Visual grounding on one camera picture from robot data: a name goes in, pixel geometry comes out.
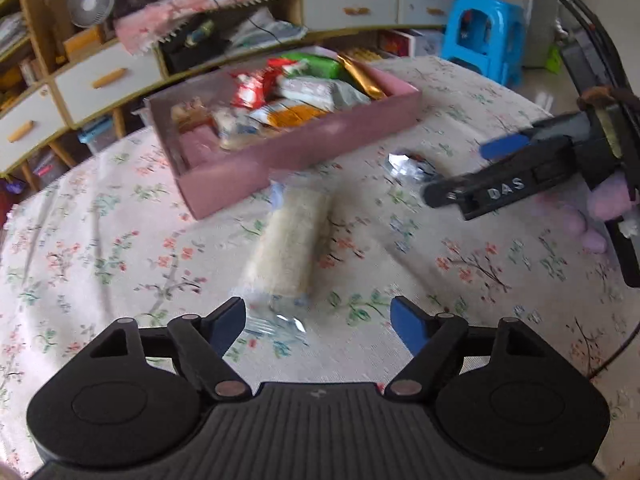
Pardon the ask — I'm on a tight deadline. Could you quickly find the blue plastic stool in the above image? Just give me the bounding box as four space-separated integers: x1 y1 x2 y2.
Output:
441 0 526 88

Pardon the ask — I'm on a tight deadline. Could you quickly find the green snack packet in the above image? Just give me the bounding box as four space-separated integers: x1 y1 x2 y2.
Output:
280 52 343 81

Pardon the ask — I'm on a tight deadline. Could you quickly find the blue lid storage box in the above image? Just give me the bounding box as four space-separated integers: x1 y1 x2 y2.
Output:
77 115 118 156

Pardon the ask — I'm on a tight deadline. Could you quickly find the white desk fan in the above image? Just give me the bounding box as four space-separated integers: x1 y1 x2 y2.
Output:
67 0 116 28

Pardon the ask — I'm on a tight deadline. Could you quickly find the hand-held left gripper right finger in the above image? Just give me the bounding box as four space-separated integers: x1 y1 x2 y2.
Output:
382 295 551 401

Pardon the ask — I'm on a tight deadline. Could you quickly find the wooden tv cabinet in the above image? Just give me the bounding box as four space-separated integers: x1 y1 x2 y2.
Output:
0 0 461 181

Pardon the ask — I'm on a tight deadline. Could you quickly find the thick black cable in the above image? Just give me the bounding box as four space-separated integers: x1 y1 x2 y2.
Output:
542 0 640 291

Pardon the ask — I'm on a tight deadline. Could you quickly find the pile of papers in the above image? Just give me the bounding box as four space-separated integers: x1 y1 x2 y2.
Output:
227 12 308 53

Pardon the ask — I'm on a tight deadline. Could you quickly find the orange cracker packet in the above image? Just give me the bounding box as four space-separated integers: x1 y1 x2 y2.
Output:
250 100 328 131

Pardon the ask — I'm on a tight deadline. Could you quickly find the black storage box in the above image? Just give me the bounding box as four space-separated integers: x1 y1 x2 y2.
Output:
157 20 236 73

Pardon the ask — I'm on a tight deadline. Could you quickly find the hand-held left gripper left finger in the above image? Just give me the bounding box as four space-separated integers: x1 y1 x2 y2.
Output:
87 296 251 401

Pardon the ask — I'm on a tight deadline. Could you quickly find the floral tablecloth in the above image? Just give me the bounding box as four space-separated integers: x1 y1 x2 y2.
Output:
0 55 640 480

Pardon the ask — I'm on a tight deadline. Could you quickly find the red candy packet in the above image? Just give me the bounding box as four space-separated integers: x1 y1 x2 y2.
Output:
265 56 311 88
232 71 273 110

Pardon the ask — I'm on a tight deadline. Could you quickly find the white blue printed box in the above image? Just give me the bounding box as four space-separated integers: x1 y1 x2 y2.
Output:
377 29 446 58

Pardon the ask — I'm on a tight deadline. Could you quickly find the clear wafer packet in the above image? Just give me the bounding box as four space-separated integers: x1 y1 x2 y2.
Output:
170 97 213 128

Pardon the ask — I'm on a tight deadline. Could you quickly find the pink checked cloth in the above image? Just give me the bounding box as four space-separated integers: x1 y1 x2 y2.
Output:
114 0 341 56

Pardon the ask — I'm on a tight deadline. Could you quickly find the pink cracker packet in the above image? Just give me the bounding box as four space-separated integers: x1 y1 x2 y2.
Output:
177 127 221 168

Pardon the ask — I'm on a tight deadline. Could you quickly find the pink cardboard box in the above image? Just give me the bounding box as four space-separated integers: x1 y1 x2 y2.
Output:
144 46 421 221

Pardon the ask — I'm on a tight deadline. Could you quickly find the person's right hand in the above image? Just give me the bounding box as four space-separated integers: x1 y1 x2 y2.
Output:
537 176 633 256

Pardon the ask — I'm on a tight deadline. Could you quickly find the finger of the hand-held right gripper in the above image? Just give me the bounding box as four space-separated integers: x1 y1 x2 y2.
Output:
422 142 596 222
479 111 596 162

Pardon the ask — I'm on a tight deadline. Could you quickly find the long white snack packet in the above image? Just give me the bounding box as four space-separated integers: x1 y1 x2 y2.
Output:
275 76 373 111

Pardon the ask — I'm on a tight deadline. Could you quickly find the white cabinet drawer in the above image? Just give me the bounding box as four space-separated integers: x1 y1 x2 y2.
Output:
302 0 401 28
398 0 458 26
52 47 166 128
0 82 68 176

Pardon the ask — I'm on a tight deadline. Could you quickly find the clear rice cracker packet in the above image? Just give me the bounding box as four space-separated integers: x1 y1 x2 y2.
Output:
235 180 336 333

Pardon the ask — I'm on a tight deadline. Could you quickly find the small clear candy wrapper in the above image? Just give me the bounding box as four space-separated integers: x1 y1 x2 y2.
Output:
386 147 438 181

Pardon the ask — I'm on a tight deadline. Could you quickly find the white blue snack packet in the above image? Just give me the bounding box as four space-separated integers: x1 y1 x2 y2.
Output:
212 110 271 151

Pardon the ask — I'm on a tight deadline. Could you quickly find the brown cardboard box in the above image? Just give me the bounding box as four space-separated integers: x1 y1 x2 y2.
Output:
62 27 108 58

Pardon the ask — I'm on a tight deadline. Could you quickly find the gold snack packet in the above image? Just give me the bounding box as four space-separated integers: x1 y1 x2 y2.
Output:
336 52 388 101

